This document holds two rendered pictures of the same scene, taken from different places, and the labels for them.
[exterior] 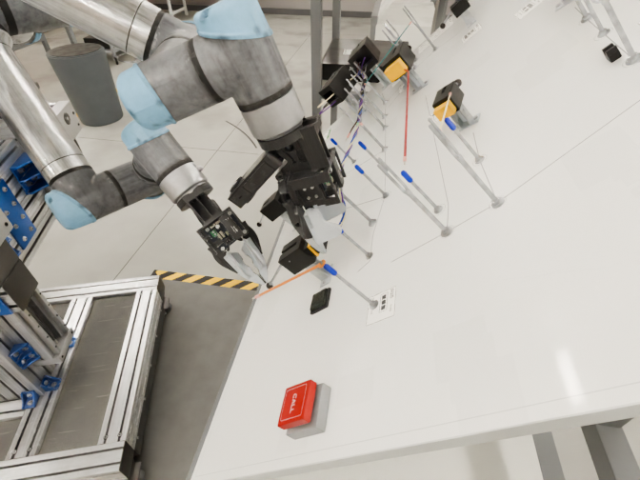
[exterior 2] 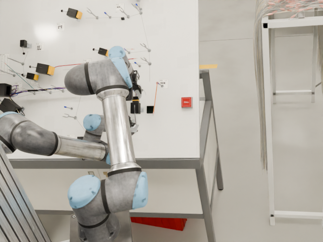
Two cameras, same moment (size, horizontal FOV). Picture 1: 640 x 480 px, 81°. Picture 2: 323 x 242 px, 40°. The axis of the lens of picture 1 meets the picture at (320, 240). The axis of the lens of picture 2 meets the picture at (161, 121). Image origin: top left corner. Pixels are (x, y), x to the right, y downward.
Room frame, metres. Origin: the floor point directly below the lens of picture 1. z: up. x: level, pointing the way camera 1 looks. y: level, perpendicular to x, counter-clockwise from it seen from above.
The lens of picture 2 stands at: (0.07, 1.88, 2.39)
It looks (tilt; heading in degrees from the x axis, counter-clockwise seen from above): 37 degrees down; 279
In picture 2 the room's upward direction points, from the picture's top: 12 degrees counter-clockwise
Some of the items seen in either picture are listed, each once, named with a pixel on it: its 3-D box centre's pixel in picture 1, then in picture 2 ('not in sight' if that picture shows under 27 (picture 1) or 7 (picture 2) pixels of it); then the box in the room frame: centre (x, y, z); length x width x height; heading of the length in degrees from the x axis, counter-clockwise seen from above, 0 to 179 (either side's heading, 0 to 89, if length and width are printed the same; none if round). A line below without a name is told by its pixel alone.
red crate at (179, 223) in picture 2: not in sight; (161, 204); (0.52, -0.24, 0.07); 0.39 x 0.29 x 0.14; 161
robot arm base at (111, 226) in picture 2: not in sight; (96, 221); (0.53, 0.86, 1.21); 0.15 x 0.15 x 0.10
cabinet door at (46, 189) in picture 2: not in sight; (61, 187); (1.02, 0.03, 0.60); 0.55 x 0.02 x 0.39; 171
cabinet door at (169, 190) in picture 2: not in sight; (150, 188); (0.48, 0.12, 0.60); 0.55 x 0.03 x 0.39; 171
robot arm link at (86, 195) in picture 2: not in sight; (89, 198); (0.52, 0.85, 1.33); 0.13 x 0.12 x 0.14; 6
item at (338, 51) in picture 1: (366, 59); not in sight; (1.59, -0.19, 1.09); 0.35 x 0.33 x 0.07; 171
